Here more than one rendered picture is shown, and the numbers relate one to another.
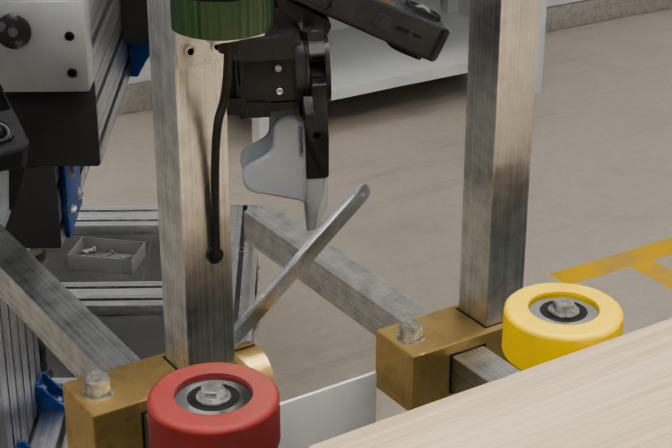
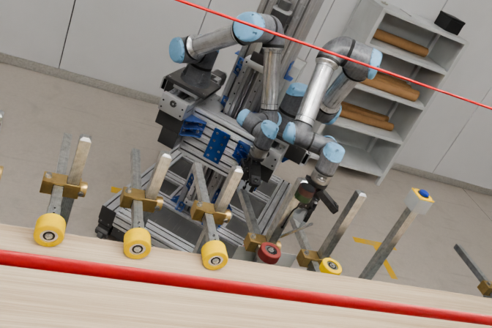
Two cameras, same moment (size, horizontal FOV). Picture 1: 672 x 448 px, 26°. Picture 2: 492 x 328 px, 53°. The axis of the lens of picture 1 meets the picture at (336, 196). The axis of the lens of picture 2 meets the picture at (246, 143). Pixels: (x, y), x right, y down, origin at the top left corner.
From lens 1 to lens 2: 0.94 m
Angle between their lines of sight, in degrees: 8
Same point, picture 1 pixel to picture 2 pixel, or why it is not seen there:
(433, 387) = (305, 263)
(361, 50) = not seen: hidden behind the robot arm
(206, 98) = (293, 204)
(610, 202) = (378, 225)
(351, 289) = (301, 237)
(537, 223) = (356, 221)
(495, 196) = (332, 239)
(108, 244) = not seen: hidden behind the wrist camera
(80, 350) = (252, 226)
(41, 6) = (273, 151)
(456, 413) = (305, 273)
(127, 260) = not seen: hidden behind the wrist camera
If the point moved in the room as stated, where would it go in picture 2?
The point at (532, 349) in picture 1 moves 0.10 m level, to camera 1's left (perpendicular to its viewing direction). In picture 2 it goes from (323, 269) to (299, 255)
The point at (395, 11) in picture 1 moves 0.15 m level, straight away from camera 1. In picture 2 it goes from (331, 203) to (338, 188)
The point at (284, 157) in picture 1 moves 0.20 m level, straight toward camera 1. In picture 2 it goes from (301, 215) to (290, 242)
